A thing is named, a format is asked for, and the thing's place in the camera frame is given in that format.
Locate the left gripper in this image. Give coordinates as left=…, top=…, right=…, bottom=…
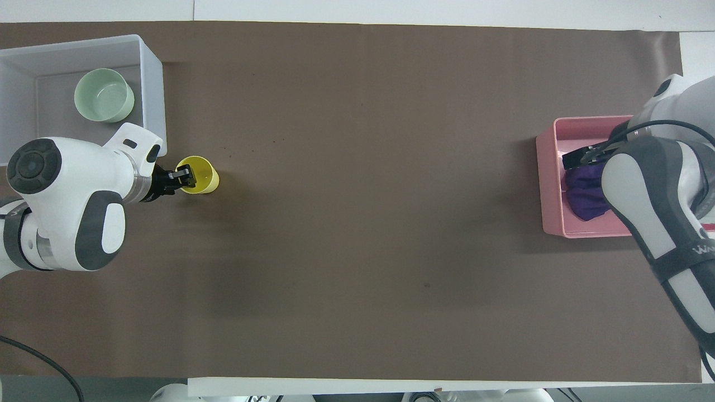
left=140, top=163, right=180, bottom=203

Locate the yellow plastic cup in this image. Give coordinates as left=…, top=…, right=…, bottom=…
left=175, top=156, right=220, bottom=195

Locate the pink plastic box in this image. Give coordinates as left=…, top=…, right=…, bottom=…
left=535, top=115, right=644, bottom=240

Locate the crumpled purple trash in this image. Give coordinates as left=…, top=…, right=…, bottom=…
left=564, top=164, right=613, bottom=222

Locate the white plastic storage bin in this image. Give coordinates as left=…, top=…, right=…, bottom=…
left=0, top=35, right=164, bottom=167

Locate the pale green bowl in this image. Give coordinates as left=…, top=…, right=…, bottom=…
left=74, top=68, right=136, bottom=123

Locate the black cable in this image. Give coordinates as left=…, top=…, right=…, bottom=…
left=608, top=119, right=715, bottom=147
left=0, top=334, right=85, bottom=402

